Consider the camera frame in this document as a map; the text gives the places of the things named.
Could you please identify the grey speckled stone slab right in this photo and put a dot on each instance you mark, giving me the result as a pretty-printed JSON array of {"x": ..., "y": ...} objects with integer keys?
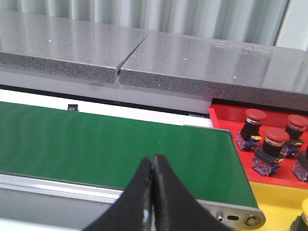
[{"x": 221, "y": 69}]

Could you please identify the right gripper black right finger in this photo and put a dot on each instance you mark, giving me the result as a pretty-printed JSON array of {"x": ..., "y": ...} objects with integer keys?
[{"x": 175, "y": 209}]

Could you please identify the yellow plastic tray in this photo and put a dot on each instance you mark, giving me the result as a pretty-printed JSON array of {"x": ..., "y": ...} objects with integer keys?
[{"x": 280, "y": 204}]

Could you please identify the green conveyor belt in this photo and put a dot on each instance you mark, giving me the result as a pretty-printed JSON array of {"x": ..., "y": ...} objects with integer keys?
[{"x": 106, "y": 151}]

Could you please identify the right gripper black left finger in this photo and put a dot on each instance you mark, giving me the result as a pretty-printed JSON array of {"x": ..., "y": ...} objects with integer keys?
[{"x": 132, "y": 211}]

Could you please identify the yellow mushroom push button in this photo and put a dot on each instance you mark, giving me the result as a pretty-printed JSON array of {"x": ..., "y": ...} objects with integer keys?
[{"x": 301, "y": 222}]

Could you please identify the white pleated curtain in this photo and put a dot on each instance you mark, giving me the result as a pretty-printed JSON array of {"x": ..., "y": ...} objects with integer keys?
[{"x": 282, "y": 23}]

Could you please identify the grey speckled stone slab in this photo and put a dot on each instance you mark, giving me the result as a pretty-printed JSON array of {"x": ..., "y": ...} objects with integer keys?
[
  {"x": 221, "y": 69},
  {"x": 65, "y": 47}
]

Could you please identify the grey speckled stone slab left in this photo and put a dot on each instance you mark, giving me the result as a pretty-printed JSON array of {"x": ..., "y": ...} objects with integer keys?
[{"x": 65, "y": 47}]

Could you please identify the black sensor with cable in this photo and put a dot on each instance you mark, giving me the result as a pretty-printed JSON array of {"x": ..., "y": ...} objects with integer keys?
[{"x": 72, "y": 107}]

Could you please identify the aluminium conveyor frame rail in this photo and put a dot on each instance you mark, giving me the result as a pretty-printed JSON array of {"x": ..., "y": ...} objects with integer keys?
[{"x": 77, "y": 205}]

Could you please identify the red mushroom push button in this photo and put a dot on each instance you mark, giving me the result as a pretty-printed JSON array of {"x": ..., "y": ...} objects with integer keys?
[
  {"x": 300, "y": 167},
  {"x": 296, "y": 125},
  {"x": 268, "y": 157},
  {"x": 248, "y": 138}
]

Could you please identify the red plastic tray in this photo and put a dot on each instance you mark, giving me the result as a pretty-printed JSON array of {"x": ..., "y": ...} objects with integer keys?
[{"x": 233, "y": 118}]

